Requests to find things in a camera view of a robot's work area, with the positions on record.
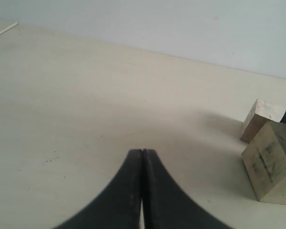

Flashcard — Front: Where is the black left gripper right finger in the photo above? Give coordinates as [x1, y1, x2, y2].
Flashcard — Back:
[142, 149, 228, 229]

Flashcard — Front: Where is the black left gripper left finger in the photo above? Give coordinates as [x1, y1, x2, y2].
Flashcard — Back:
[56, 149, 143, 229]

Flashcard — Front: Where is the second largest wooden cube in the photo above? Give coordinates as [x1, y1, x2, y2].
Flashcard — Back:
[240, 98, 286, 143]

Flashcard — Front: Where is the white strip on table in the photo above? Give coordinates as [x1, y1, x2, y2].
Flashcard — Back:
[0, 22, 19, 36]

